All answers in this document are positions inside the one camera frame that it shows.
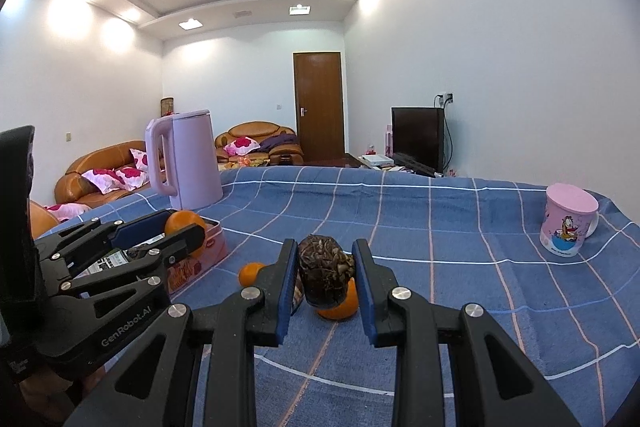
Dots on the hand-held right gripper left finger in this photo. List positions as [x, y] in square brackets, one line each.
[286, 307]

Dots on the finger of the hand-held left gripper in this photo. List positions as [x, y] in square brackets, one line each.
[180, 244]
[137, 229]

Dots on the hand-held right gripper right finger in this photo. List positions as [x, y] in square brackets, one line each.
[364, 302]

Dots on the orange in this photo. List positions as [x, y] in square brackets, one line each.
[185, 221]
[345, 308]

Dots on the pink tin box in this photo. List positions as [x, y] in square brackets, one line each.
[200, 269]

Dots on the small yellow citrus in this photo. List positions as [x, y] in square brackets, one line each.
[250, 274]

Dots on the brown water chestnut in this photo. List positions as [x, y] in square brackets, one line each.
[322, 272]

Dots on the white cushion red flowers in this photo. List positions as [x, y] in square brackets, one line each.
[139, 159]
[132, 179]
[67, 212]
[100, 180]
[242, 146]

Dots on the long brown leather sofa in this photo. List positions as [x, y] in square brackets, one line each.
[100, 157]

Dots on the pink electric kettle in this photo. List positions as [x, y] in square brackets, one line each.
[195, 157]

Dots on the brown leather armchair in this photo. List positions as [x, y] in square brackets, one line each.
[42, 217]

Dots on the bowl of tangerines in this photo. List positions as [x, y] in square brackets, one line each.
[245, 163]

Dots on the blue checked tablecloth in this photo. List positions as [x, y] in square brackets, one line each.
[450, 232]

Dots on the wooden coffee table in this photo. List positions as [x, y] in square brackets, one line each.
[262, 169]

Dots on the small brown leather sofa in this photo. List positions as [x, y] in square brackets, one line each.
[250, 129]

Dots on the low television stand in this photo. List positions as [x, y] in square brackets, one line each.
[357, 162]

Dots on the purple cloth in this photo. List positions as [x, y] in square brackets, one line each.
[277, 143]

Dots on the white flat box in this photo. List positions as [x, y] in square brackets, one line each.
[376, 160]

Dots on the black television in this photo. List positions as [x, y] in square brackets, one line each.
[417, 134]

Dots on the brown wooden door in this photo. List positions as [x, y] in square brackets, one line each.
[317, 107]

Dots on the square ceiling panel light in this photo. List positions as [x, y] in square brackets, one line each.
[300, 9]
[190, 24]

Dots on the ceiling spotlight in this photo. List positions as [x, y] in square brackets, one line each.
[132, 13]

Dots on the pink cartoon mug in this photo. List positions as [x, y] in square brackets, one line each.
[567, 217]

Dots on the brown wall scroll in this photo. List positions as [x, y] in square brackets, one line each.
[167, 106]

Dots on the white wall socket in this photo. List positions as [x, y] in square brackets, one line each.
[444, 98]

